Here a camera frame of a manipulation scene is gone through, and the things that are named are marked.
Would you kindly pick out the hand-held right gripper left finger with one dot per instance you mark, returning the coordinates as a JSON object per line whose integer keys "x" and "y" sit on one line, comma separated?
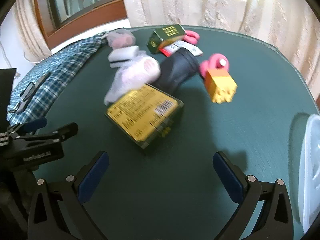
{"x": 93, "y": 177}

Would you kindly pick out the red white packet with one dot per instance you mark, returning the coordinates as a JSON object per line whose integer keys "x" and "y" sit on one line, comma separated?
{"x": 175, "y": 47}

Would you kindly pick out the small bag with pink item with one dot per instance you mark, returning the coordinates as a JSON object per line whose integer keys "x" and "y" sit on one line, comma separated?
{"x": 121, "y": 38}

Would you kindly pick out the pink foam hair curler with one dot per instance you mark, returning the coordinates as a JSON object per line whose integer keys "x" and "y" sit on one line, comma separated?
{"x": 192, "y": 37}
{"x": 212, "y": 61}

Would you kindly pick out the small green box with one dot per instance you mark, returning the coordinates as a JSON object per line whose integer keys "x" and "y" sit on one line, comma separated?
{"x": 167, "y": 32}

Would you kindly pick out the yellow toy block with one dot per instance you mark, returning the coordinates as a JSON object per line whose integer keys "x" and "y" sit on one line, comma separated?
{"x": 220, "y": 85}

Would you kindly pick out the clear plastic container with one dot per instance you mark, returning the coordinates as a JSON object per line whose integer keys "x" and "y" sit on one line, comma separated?
{"x": 310, "y": 180}

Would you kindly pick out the bagged white pink socks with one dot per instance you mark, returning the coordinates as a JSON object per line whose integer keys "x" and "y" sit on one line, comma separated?
{"x": 137, "y": 72}

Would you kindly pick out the blue plaid cloth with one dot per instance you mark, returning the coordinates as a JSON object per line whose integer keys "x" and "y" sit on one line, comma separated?
{"x": 62, "y": 62}

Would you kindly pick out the green tablecloth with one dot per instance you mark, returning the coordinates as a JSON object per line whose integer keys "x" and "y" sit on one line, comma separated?
{"x": 225, "y": 130}

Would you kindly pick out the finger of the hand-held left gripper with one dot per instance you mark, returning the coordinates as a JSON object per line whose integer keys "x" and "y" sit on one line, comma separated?
{"x": 32, "y": 125}
{"x": 55, "y": 133}

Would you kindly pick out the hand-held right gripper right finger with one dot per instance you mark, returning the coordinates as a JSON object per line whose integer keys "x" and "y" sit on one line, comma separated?
{"x": 227, "y": 177}

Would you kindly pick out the black plastic clip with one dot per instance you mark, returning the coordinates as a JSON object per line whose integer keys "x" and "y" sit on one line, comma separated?
{"x": 35, "y": 86}

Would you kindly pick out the cream patterned curtain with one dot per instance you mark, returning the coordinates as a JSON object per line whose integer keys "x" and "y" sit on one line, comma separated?
{"x": 225, "y": 2}
{"x": 30, "y": 30}

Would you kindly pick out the large green yellow box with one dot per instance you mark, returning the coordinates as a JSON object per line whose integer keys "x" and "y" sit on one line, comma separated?
{"x": 142, "y": 112}

